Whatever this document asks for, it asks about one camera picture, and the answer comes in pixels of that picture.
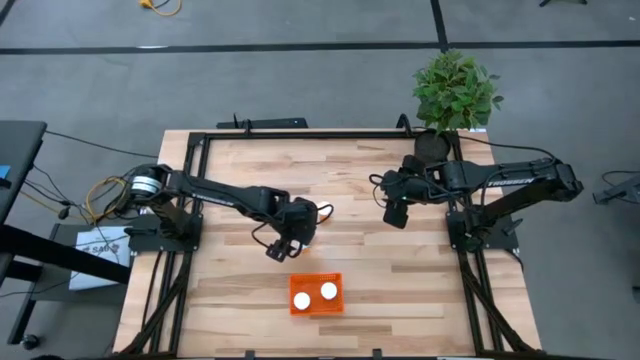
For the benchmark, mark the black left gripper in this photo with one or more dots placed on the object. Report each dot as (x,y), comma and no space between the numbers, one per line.
(299,220)

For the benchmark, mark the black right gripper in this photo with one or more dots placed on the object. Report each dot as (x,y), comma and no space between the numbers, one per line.
(407,184)

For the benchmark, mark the orange pill bottle white cap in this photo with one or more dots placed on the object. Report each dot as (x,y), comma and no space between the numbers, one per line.
(324,206)
(305,246)
(301,300)
(328,290)

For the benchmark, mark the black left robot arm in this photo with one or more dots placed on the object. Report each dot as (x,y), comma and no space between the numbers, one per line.
(220,192)

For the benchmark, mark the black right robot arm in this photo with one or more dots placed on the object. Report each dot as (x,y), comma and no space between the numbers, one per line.
(510,182)

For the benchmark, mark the orange plastic slotted basket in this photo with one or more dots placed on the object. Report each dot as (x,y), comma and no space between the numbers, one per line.
(316,309)

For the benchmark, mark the round black plant pot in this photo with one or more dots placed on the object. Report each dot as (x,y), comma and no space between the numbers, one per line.
(431,146)

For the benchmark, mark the green leafy potted plant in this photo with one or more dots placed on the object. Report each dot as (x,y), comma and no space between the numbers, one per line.
(456,92)

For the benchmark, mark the long black bar device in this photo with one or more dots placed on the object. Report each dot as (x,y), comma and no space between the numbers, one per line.
(265,123)

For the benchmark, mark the white printed cardboard box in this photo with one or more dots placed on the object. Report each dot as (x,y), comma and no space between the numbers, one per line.
(100,260)

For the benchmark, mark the black caster wheel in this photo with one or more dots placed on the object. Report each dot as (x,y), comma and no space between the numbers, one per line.
(30,342)

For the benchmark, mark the dark grey desk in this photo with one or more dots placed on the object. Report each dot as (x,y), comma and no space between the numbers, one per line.
(20,150)

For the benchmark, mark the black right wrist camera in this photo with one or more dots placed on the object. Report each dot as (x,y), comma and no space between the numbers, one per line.
(396,215)

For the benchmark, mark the black aluminium table frame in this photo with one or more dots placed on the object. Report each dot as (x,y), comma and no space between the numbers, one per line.
(200,280)

